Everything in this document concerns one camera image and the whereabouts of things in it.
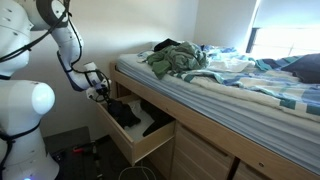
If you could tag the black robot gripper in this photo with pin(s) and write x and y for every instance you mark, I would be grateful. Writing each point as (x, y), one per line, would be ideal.
(103, 91)

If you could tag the black t-shirt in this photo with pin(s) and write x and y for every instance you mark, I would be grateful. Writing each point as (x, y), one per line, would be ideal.
(122, 113)

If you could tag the light wood drawer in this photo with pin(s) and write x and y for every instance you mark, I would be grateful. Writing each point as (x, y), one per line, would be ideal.
(134, 151)

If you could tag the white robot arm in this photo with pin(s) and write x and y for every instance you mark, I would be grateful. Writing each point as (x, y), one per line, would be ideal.
(24, 102)

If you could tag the white clothes in drawer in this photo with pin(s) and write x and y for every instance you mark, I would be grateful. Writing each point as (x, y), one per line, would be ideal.
(136, 131)

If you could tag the black clothes in drawer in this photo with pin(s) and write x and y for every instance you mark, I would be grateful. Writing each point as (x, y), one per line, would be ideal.
(160, 117)

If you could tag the green crumpled garment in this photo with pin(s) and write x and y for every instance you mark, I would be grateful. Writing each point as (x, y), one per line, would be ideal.
(184, 57)

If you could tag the blue striped blanket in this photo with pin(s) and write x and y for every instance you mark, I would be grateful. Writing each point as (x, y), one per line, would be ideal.
(262, 81)

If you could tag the blue sheeted mattress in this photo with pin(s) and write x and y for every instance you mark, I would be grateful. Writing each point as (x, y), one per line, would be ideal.
(274, 142)

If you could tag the dark maroon garment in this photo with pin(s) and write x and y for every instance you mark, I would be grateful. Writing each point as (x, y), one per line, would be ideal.
(306, 68)

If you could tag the red handled clamp left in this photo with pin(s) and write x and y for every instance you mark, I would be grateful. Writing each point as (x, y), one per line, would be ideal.
(88, 148)

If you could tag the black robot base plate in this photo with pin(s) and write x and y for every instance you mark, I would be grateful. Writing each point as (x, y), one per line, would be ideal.
(76, 154)

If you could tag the light wood bed frame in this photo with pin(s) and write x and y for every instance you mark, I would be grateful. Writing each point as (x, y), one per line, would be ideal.
(197, 159)

